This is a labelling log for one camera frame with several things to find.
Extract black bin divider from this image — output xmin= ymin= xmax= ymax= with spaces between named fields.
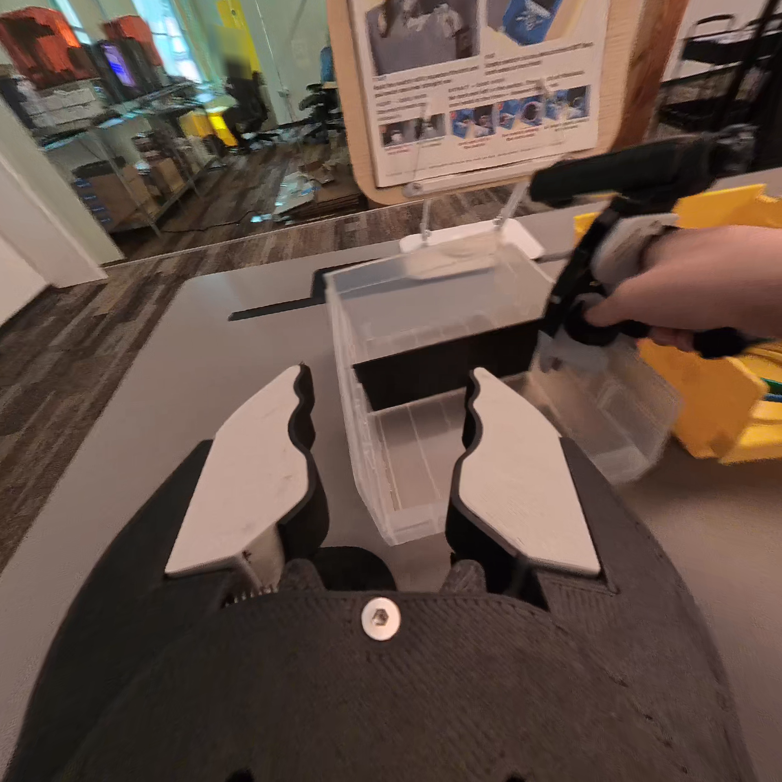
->
xmin=353 ymin=318 xmax=551 ymax=411

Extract black strip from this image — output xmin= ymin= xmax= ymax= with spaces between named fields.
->
xmin=228 ymin=266 xmax=334 ymax=323

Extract metal shelving rack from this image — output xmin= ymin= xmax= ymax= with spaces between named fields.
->
xmin=0 ymin=79 xmax=227 ymax=236

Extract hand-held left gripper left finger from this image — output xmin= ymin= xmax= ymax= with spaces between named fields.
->
xmin=164 ymin=364 xmax=331 ymax=596

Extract clear plastic bin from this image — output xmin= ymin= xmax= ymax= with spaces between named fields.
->
xmin=324 ymin=244 xmax=682 ymax=546

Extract yellow plastic bin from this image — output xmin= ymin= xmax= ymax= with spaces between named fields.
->
xmin=573 ymin=183 xmax=782 ymax=466

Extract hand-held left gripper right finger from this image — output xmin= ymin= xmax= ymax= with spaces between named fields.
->
xmin=445 ymin=367 xmax=602 ymax=596

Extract cardboard boxes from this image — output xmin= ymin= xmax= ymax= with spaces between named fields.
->
xmin=73 ymin=160 xmax=184 ymax=232

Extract white base wire stand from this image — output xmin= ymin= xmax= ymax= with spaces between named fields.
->
xmin=400 ymin=177 xmax=546 ymax=260

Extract wooden poster board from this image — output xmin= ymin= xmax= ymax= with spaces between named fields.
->
xmin=327 ymin=0 xmax=648 ymax=207

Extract printed instruction sheet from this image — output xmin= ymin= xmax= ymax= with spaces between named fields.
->
xmin=348 ymin=0 xmax=612 ymax=187

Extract black wire rack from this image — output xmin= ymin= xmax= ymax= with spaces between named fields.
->
xmin=657 ymin=0 xmax=782 ymax=144

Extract person's right hand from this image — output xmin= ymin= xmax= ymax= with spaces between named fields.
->
xmin=583 ymin=225 xmax=782 ymax=354

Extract flattened cardboard sheets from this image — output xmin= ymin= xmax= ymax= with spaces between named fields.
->
xmin=272 ymin=153 xmax=367 ymax=217

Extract orange 3D printer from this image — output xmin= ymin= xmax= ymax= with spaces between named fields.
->
xmin=101 ymin=15 xmax=166 ymax=92
xmin=0 ymin=7 xmax=92 ymax=86

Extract wooden post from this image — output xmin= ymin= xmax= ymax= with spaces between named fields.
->
xmin=611 ymin=0 xmax=691 ymax=150

